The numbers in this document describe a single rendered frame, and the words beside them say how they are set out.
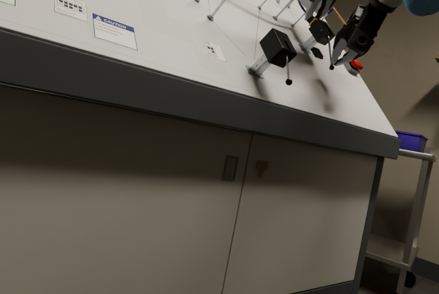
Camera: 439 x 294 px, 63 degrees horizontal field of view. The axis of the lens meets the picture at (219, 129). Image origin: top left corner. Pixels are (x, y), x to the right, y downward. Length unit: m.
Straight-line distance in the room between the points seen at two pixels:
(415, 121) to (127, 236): 2.74
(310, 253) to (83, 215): 0.64
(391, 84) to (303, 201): 2.39
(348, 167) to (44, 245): 0.80
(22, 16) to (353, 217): 0.99
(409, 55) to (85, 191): 2.95
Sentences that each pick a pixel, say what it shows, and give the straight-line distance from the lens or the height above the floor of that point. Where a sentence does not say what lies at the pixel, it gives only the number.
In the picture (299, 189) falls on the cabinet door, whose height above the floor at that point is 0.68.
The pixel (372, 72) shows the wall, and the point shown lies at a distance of 3.33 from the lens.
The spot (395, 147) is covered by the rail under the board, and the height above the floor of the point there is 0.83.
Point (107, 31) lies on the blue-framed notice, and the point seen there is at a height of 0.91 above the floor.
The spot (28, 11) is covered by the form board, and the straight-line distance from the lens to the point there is 0.58.
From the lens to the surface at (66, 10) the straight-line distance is 0.61.
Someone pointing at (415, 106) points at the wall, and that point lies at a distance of 3.18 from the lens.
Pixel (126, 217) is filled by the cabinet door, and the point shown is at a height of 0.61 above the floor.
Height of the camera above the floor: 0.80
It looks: 1 degrees down
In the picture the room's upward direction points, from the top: 11 degrees clockwise
